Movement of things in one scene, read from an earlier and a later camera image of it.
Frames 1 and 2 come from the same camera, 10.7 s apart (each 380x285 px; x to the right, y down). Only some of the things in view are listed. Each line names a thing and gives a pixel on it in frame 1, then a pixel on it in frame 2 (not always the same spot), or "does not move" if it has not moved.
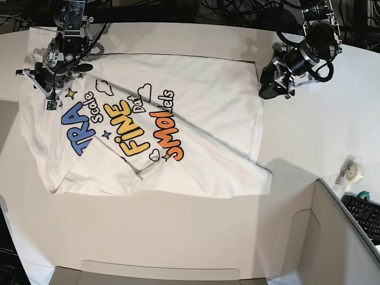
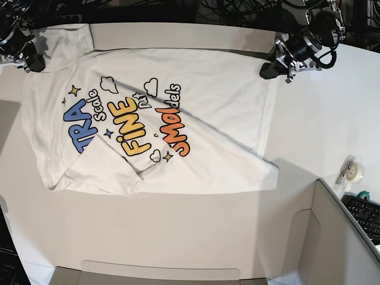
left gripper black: x=42 y=76 → x=35 y=62
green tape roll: x=365 y=193 does not move
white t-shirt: x=149 y=126 does not move
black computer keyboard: x=366 y=213 does not move
